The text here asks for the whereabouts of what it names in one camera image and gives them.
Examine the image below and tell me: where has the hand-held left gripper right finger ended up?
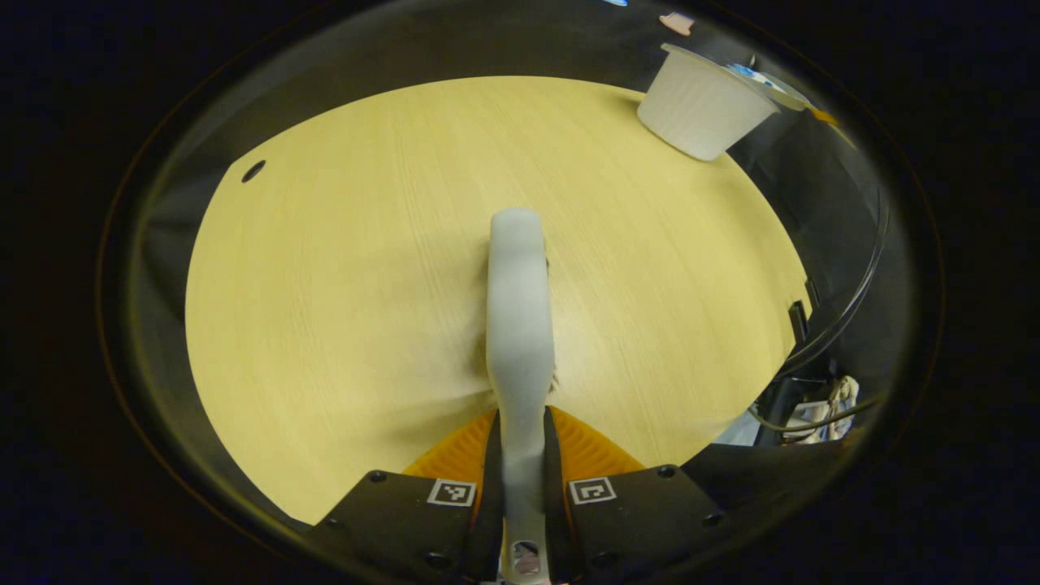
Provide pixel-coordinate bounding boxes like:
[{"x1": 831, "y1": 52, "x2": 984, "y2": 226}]
[{"x1": 541, "y1": 405, "x2": 726, "y2": 583}]

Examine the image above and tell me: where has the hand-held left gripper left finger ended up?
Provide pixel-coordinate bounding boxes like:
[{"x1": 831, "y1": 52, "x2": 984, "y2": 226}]
[{"x1": 307, "y1": 409, "x2": 508, "y2": 584}]

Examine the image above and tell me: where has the white cup garbage bin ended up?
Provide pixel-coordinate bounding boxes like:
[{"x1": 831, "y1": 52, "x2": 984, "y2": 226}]
[{"x1": 636, "y1": 42, "x2": 781, "y2": 162}]

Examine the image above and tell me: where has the small white broom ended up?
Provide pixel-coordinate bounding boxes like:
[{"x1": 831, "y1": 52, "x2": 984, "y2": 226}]
[{"x1": 486, "y1": 207, "x2": 559, "y2": 584}]

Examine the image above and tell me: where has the white crumpled cloth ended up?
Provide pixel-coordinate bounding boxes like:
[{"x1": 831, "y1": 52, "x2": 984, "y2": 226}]
[{"x1": 784, "y1": 375, "x2": 860, "y2": 444}]

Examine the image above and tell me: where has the black cable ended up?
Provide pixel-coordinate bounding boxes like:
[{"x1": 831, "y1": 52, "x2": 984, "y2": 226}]
[{"x1": 776, "y1": 183, "x2": 892, "y2": 379}]

